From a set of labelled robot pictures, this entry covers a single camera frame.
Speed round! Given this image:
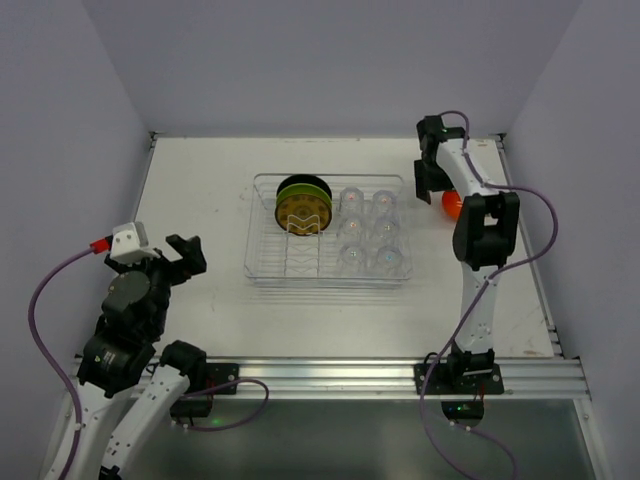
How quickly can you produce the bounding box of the clear glass back right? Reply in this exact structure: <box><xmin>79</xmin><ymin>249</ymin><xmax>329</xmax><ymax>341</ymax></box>
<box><xmin>371</xmin><ymin>190</ymin><xmax>397</xmax><ymax>217</ymax></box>

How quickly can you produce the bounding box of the aluminium front rail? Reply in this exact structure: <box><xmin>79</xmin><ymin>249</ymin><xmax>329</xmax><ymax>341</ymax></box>
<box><xmin>208</xmin><ymin>357</ymin><xmax>591</xmax><ymax>400</ymax></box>

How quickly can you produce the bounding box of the black controller box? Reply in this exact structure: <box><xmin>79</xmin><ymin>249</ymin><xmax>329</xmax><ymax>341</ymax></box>
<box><xmin>441</xmin><ymin>400</ymin><xmax>485</xmax><ymax>427</ymax></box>
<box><xmin>169</xmin><ymin>399</ymin><xmax>213</xmax><ymax>422</ymax></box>

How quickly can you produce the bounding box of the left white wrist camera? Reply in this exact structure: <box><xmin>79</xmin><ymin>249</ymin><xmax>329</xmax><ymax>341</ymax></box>
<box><xmin>110</xmin><ymin>221</ymin><xmax>156</xmax><ymax>265</ymax></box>

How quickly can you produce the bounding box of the clear glass middle left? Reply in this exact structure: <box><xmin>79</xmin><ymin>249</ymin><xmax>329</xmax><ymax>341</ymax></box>
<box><xmin>337</xmin><ymin>214</ymin><xmax>368</xmax><ymax>244</ymax></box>

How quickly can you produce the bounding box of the lime green plate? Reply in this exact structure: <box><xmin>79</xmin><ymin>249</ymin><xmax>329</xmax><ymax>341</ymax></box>
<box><xmin>276</xmin><ymin>183</ymin><xmax>332</xmax><ymax>206</ymax></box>

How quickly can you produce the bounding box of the yellow patterned plate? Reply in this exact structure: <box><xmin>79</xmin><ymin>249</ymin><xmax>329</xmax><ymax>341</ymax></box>
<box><xmin>275</xmin><ymin>194</ymin><xmax>332</xmax><ymax>236</ymax></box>

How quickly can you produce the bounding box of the right black controller box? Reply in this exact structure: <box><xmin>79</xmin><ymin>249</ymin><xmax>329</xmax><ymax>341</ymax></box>
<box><xmin>441</xmin><ymin>400</ymin><xmax>485</xmax><ymax>427</ymax></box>

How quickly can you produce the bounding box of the clear glass front left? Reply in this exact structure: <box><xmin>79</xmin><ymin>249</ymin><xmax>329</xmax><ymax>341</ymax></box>
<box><xmin>337</xmin><ymin>242</ymin><xmax>368</xmax><ymax>278</ymax></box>

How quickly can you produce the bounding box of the left black controller box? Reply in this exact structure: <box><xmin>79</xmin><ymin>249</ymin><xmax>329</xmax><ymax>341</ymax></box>
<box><xmin>169</xmin><ymin>399</ymin><xmax>213</xmax><ymax>422</ymax></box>

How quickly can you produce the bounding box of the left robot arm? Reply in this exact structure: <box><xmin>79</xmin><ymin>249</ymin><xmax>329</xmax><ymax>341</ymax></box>
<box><xmin>46</xmin><ymin>223</ymin><xmax>207</xmax><ymax>479</ymax></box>

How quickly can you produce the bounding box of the clear glass front right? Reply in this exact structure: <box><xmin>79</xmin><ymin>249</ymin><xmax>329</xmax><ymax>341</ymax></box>
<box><xmin>373</xmin><ymin>245</ymin><xmax>405</xmax><ymax>278</ymax></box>

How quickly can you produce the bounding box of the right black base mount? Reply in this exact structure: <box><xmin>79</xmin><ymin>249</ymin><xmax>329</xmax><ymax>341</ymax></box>
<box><xmin>413</xmin><ymin>350</ymin><xmax>505</xmax><ymax>395</ymax></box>

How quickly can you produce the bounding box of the clear glass back left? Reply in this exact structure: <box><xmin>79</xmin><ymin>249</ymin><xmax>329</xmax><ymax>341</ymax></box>
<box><xmin>339</xmin><ymin>187</ymin><xmax>366</xmax><ymax>215</ymax></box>

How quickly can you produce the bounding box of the clear glass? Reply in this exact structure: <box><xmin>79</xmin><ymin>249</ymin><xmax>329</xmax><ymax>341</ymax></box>
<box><xmin>337</xmin><ymin>214</ymin><xmax>368</xmax><ymax>244</ymax></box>
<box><xmin>337</xmin><ymin>242</ymin><xmax>368</xmax><ymax>278</ymax></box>
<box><xmin>371</xmin><ymin>215</ymin><xmax>401</xmax><ymax>246</ymax></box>
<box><xmin>373</xmin><ymin>245</ymin><xmax>405</xmax><ymax>278</ymax></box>
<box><xmin>339</xmin><ymin>187</ymin><xmax>366</xmax><ymax>215</ymax></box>
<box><xmin>371</xmin><ymin>190</ymin><xmax>397</xmax><ymax>217</ymax></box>

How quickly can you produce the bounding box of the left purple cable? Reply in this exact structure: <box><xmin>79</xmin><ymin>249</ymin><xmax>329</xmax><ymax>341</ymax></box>
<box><xmin>27</xmin><ymin>239</ymin><xmax>114</xmax><ymax>480</ymax></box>

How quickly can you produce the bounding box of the clear plastic dish rack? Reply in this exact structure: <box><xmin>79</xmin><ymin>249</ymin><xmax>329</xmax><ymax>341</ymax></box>
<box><xmin>244</xmin><ymin>173</ymin><xmax>412</xmax><ymax>287</ymax></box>

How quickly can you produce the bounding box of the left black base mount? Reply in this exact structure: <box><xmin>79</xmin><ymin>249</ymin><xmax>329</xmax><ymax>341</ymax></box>
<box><xmin>205</xmin><ymin>362</ymin><xmax>240</xmax><ymax>388</ymax></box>

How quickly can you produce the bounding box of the black plate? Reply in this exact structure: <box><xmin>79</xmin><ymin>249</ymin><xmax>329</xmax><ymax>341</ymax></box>
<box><xmin>276</xmin><ymin>174</ymin><xmax>333</xmax><ymax>197</ymax></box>

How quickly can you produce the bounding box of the orange plastic bowl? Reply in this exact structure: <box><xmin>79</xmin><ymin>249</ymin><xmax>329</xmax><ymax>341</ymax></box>
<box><xmin>441</xmin><ymin>191</ymin><xmax>463</xmax><ymax>221</ymax></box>

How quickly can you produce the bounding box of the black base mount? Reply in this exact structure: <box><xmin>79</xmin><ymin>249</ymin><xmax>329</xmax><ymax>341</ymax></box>
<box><xmin>205</xmin><ymin>362</ymin><xmax>240</xmax><ymax>388</ymax></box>
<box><xmin>413</xmin><ymin>350</ymin><xmax>505</xmax><ymax>395</ymax></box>

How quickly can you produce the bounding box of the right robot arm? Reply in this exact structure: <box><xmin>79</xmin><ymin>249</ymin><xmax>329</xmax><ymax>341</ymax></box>
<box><xmin>414</xmin><ymin>115</ymin><xmax>520</xmax><ymax>395</ymax></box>

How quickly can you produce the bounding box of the clear glass middle right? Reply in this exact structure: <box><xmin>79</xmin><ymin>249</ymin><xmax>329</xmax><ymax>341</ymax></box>
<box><xmin>371</xmin><ymin>215</ymin><xmax>401</xmax><ymax>246</ymax></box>

